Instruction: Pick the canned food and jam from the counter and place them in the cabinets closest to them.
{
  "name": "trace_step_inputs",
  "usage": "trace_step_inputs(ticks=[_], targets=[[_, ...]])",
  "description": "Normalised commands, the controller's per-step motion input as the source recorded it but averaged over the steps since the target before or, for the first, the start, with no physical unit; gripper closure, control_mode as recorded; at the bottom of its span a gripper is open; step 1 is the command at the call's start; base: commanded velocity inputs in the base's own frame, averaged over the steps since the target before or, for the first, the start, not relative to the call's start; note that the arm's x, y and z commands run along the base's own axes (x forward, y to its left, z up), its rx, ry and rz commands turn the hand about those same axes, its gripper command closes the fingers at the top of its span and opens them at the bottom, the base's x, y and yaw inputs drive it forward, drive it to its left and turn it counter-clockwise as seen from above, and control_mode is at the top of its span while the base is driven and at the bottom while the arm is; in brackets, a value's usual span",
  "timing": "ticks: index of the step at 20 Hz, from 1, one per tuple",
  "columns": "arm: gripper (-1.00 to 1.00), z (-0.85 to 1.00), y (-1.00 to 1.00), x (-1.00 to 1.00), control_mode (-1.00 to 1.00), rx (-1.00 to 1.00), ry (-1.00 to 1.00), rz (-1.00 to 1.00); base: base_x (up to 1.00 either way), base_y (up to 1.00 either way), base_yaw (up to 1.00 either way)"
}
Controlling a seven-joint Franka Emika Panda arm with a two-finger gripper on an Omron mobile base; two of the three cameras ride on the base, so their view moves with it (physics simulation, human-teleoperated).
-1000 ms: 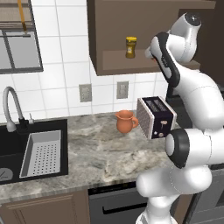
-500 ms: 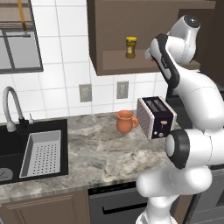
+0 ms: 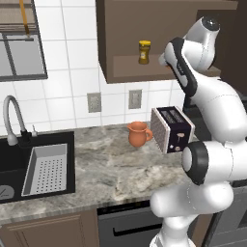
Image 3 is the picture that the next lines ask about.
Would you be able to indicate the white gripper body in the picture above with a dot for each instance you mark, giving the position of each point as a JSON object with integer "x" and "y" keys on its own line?
{"x": 163, "y": 60}

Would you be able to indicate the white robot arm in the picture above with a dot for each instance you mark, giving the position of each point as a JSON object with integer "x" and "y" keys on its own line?
{"x": 212, "y": 109}

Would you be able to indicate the jam jar with yellow lid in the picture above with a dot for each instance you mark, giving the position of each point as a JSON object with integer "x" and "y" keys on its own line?
{"x": 144, "y": 53}

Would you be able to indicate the black and white toaster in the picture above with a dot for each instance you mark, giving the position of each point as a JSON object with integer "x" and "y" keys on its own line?
{"x": 175, "y": 131}

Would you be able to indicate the dark brown cabinet door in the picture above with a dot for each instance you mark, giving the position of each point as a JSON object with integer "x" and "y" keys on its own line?
{"x": 236, "y": 48}

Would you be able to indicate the orange clay mug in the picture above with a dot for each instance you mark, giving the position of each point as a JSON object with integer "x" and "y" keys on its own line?
{"x": 138, "y": 135}

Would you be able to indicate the grey framed window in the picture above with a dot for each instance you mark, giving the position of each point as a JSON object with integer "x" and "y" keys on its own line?
{"x": 22, "y": 54}

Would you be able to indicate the small grey soap dispenser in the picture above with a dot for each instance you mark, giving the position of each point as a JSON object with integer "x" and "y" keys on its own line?
{"x": 34, "y": 131}

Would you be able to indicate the grey curved tap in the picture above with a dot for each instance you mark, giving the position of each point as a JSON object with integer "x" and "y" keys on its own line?
{"x": 9, "y": 106}

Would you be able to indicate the grey perforated drain rack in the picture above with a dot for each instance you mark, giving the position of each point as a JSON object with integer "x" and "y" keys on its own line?
{"x": 46, "y": 170}

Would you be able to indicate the dark grey dishwasher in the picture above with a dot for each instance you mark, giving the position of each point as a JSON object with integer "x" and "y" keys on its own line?
{"x": 128, "y": 218}

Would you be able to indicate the black sink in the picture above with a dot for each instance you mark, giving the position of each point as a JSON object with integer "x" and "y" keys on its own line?
{"x": 13, "y": 160}

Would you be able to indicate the brown base cabinet door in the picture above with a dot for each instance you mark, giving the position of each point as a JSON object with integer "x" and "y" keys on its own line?
{"x": 45, "y": 231}

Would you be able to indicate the grey wall outlet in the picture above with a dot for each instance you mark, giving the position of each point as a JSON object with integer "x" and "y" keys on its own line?
{"x": 94, "y": 102}
{"x": 135, "y": 99}

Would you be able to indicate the brown open wall cabinet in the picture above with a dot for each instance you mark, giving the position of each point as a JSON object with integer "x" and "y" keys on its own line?
{"x": 128, "y": 25}

